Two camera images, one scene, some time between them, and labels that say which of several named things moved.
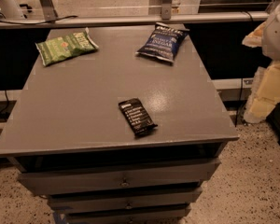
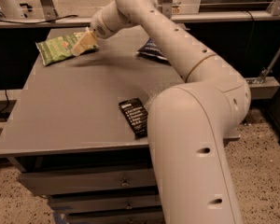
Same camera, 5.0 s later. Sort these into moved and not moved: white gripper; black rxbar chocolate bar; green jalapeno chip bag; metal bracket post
Moved: white gripper
Not moved: green jalapeno chip bag; metal bracket post; black rxbar chocolate bar
